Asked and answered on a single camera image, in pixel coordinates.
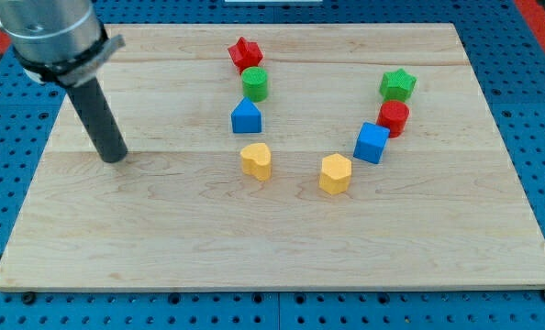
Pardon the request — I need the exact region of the blue triangle block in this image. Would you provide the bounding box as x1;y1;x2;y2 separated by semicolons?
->
230;97;262;134

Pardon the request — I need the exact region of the yellow heart block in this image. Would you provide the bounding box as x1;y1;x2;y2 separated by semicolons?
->
240;143;272;182

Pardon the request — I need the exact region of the red star block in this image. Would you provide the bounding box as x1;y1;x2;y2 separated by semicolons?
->
228;37;263;73

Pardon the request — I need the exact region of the yellow hexagon block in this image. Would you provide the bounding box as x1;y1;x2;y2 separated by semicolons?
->
318;153;352;195

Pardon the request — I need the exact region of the red cylinder block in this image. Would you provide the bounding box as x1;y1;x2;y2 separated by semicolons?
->
376;100;410;138

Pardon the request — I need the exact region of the green cylinder block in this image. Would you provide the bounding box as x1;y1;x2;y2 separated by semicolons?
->
240;66;268;102

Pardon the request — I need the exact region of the wooden board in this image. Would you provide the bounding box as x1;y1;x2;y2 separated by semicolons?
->
0;23;545;292

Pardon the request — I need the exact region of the green star block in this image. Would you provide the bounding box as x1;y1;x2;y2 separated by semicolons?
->
379;69;417;102

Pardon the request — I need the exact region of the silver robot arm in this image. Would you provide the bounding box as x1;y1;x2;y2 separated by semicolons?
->
0;0;125;88

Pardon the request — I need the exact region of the blue cube block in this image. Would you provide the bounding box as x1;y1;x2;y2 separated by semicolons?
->
353;122;390;164

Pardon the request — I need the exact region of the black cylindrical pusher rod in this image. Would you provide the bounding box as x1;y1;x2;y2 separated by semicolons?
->
66;78;128;163

